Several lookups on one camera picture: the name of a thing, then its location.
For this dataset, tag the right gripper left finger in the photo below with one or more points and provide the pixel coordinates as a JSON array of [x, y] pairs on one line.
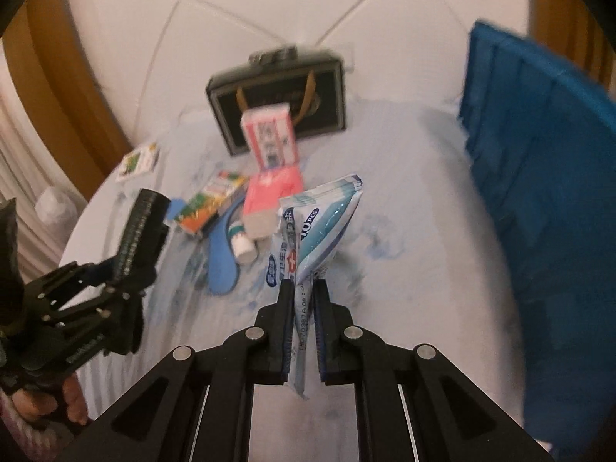
[[195, 406]]

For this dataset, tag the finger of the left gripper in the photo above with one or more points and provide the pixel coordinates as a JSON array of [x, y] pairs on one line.
[[119, 313], [59, 286]]

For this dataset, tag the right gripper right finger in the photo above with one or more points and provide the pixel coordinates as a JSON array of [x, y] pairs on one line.
[[412, 404]]

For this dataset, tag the blue white wipes pack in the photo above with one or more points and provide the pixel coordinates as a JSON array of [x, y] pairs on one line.
[[308, 229]]

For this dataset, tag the black folding umbrella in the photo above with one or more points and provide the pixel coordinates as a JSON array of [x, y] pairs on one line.
[[142, 241]]

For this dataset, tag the person left hand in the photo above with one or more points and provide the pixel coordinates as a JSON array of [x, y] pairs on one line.
[[34, 405]]

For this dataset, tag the blue shoe insole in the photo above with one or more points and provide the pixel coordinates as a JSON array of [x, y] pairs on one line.
[[209, 260]]

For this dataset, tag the orange green small box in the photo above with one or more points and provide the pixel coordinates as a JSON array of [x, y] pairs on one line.
[[200, 213]]

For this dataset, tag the green white card pack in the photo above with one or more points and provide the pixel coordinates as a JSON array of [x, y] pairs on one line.
[[138, 162]]

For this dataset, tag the white small bottle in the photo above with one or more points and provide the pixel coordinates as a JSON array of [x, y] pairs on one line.
[[244, 249]]

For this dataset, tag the pink white pouch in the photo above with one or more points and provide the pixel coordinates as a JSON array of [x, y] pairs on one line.
[[261, 203]]

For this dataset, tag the pink white carton box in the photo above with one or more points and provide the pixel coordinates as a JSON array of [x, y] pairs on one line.
[[269, 132]]

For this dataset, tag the blue plastic storage bin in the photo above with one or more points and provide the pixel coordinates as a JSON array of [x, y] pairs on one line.
[[541, 140]]

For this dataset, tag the black gift bag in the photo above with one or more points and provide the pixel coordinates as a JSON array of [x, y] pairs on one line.
[[310, 82]]

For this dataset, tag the wooden door frame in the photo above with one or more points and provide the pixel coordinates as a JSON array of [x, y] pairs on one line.
[[58, 89]]

